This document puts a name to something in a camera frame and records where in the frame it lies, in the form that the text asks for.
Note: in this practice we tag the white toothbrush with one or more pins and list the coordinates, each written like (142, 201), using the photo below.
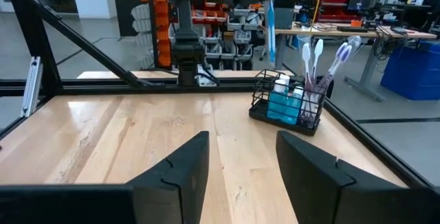
(306, 54)
(318, 47)

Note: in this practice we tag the white arm base mount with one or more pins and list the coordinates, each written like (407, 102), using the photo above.
(208, 78)

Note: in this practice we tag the silver aluminium bracket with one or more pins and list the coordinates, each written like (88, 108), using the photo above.
(31, 86)

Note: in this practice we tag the blue packaged toothbrush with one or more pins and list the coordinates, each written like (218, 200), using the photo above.
(271, 28)

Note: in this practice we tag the large blue bin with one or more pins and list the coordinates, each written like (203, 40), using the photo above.
(412, 73)

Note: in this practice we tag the black table frame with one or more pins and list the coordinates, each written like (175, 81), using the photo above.
(103, 86)

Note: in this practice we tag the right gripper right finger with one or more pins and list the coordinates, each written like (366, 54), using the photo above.
(316, 182)

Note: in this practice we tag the dark grey box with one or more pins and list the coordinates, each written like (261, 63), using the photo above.
(283, 16)

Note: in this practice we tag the orange storage bin rack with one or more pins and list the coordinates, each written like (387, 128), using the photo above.
(161, 28)

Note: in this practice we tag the purple packaged toothbrush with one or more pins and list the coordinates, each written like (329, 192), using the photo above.
(354, 41)
(338, 57)

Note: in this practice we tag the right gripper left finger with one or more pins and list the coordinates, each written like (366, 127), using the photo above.
(182, 182)

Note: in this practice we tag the teal mouthwash bottle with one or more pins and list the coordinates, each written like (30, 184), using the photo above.
(293, 110)
(276, 105)

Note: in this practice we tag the wooden office desk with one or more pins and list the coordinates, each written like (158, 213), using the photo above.
(368, 69)

